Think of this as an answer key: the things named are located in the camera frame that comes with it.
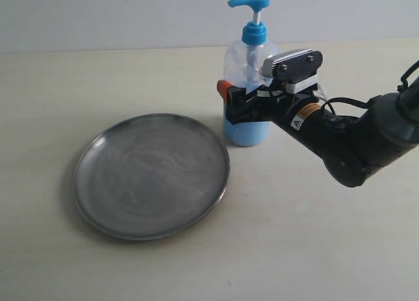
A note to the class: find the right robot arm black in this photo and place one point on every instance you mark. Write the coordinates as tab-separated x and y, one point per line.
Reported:
354	139

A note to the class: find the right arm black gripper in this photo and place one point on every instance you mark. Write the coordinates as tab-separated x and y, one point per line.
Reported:
319	130

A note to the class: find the round metal plate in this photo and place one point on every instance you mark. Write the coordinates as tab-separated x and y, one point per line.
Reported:
150	176

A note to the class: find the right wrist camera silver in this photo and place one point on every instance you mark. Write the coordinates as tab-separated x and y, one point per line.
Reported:
293	71

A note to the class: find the blue pump soap bottle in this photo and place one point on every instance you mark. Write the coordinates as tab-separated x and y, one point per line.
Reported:
242	68

